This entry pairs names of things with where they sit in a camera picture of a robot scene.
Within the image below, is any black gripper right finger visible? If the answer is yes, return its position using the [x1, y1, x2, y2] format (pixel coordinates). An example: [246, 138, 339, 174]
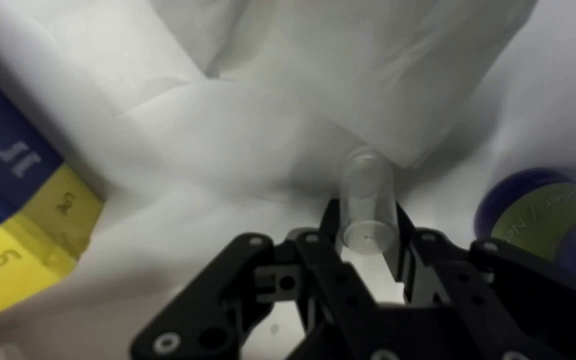
[386, 215, 576, 360]

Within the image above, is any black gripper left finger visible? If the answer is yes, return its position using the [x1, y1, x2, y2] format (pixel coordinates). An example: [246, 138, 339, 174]
[129, 201, 385, 360]

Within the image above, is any blue spray bottle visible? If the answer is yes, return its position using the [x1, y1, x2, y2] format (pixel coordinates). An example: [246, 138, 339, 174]
[475, 168, 576, 279]

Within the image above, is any crumpled white paper towel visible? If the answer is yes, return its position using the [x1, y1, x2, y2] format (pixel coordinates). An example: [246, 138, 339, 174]
[0, 0, 576, 360]

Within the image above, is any blue and yellow book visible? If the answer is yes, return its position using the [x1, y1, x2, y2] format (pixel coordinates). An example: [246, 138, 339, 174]
[0, 91, 102, 315]

